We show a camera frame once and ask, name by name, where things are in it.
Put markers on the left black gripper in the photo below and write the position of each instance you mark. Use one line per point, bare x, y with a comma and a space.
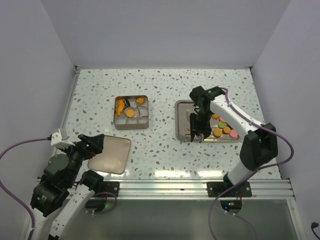
96, 142

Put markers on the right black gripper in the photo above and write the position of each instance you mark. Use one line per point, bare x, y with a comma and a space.
204, 130

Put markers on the gold tin lid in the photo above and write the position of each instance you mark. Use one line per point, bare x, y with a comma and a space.
114, 156

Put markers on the black sandwich cookie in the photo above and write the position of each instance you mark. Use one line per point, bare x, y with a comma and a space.
127, 103

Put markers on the orange swirl cookie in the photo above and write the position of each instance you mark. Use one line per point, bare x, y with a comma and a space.
140, 100

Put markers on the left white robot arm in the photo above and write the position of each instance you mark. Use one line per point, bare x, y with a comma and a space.
51, 216

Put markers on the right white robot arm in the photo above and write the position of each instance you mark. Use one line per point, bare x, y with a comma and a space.
259, 144

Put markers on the orange sandwich cookie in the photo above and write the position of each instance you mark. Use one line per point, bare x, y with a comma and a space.
217, 132

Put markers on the silver metal tray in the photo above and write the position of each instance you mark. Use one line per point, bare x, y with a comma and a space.
183, 109

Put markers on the green macaron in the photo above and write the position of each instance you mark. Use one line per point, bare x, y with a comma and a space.
221, 124

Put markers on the pink macaron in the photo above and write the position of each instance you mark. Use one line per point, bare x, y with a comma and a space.
233, 134

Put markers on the gold cookie tin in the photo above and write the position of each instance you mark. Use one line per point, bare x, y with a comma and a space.
139, 122

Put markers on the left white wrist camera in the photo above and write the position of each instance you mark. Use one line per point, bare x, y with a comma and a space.
60, 139

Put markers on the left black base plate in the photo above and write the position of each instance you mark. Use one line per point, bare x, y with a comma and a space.
108, 189

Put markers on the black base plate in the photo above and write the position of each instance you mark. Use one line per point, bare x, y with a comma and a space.
108, 189
214, 188

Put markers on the aluminium rail frame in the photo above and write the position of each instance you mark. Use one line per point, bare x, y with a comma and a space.
262, 189

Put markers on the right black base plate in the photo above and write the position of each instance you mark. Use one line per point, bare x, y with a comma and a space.
214, 188

